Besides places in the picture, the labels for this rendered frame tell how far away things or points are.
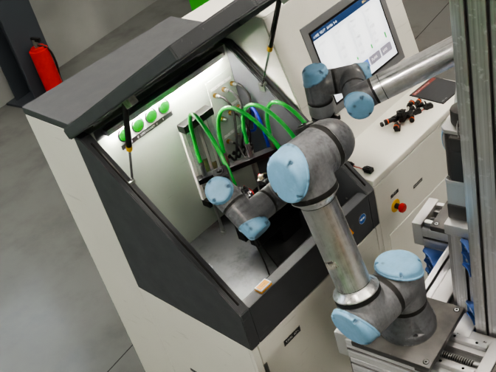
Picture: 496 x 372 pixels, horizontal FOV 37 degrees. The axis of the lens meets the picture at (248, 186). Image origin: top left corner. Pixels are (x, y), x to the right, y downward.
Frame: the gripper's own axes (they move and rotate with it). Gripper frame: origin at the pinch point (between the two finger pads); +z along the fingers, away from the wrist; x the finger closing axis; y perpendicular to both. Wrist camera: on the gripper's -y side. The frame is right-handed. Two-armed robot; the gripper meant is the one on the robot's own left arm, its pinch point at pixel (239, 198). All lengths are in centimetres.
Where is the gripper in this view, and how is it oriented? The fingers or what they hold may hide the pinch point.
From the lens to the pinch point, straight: 232.5
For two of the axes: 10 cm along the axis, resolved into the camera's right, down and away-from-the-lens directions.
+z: 1.8, 1.4, 9.7
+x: 8.8, -4.7, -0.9
